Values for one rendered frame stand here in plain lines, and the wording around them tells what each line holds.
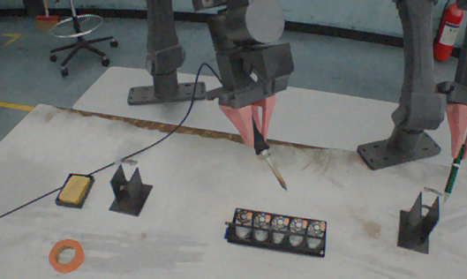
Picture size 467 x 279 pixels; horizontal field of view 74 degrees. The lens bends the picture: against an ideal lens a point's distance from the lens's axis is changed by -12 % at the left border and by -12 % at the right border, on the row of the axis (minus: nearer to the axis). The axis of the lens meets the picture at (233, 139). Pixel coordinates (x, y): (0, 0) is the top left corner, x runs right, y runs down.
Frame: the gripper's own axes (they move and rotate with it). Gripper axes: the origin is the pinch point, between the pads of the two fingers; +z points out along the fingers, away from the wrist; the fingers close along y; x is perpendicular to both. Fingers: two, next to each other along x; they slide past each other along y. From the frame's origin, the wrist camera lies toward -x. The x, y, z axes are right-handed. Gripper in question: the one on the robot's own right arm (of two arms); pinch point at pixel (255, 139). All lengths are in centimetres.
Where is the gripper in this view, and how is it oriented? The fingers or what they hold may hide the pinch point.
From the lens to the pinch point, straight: 55.4
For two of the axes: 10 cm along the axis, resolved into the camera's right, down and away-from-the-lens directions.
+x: -4.8, -1.6, 8.6
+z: 2.4, 9.2, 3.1
